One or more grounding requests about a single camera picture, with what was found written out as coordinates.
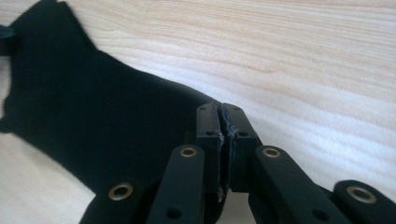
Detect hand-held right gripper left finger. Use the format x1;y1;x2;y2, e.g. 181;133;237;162
195;102;226;203

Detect black sock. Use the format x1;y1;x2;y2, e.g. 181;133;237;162
0;0;224;224

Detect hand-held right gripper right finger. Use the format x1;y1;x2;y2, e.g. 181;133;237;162
221;103;263;193

